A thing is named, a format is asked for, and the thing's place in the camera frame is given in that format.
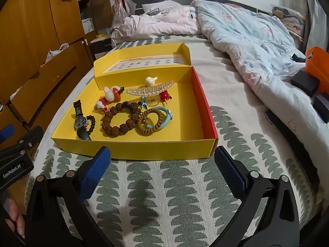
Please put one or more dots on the person's left hand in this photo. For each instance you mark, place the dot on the person's left hand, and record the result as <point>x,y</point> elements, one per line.
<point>14,218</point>

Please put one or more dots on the wooden wardrobe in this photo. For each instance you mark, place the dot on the wooden wardrobe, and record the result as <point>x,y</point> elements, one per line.
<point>30,43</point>

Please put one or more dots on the clear plastic bag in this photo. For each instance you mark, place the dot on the clear plastic bag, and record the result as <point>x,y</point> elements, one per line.
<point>120,12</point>

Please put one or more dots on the green leaf print bedspread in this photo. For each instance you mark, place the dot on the green leaf print bedspread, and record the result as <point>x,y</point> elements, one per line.
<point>167,198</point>

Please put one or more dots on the light blue bangle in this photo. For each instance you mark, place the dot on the light blue bangle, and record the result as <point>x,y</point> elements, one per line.
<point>168,115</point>

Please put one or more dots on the beige round hair clip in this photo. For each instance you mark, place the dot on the beige round hair clip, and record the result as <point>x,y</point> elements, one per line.
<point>153,103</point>

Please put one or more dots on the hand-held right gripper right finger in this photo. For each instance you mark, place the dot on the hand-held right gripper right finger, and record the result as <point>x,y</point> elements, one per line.
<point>228,175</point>

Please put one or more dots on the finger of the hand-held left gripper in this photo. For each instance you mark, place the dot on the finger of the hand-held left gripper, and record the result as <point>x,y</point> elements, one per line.
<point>28,139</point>
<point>6,131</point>

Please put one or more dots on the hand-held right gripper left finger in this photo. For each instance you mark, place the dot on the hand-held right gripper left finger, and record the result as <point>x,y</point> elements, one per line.
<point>95,175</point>

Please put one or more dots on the light blue printed quilt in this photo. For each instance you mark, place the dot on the light blue printed quilt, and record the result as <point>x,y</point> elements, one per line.
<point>244,36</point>

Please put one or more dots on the white goose hair clip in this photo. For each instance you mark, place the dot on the white goose hair clip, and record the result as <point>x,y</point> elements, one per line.
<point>150,81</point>

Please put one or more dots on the printed pillow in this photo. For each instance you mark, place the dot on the printed pillow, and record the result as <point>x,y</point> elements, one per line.
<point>289,18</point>

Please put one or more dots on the red candied berry hairpin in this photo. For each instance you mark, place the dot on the red candied berry hairpin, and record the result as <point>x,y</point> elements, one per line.
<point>164,96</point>

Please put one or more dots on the white plastic bag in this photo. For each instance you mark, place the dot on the white plastic bag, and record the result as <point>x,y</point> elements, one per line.
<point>55,52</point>

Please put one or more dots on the pearl hair claw clip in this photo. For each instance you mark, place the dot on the pearl hair claw clip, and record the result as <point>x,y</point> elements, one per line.
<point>154,88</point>

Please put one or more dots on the white rabbit hair clip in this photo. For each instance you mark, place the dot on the white rabbit hair clip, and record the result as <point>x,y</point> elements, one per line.
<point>111,94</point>

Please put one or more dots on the yellow cardboard box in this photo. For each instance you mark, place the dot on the yellow cardboard box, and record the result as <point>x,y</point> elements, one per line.
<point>180,95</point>

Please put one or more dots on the small blue clip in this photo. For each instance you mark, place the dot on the small blue clip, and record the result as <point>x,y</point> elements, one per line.
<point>144,103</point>

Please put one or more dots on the red santa hair clip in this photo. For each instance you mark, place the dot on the red santa hair clip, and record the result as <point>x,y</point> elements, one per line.
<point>100,104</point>

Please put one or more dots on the white paper bag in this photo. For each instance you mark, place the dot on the white paper bag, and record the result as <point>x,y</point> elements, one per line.
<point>87,25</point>

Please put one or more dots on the orange plastic basket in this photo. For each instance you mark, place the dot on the orange plastic basket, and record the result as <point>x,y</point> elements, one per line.
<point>318,64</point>

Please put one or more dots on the pink quilt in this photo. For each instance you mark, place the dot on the pink quilt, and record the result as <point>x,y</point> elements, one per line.
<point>167,20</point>

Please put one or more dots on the black box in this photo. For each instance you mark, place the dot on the black box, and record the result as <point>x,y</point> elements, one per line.
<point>322,109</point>
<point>304,82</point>

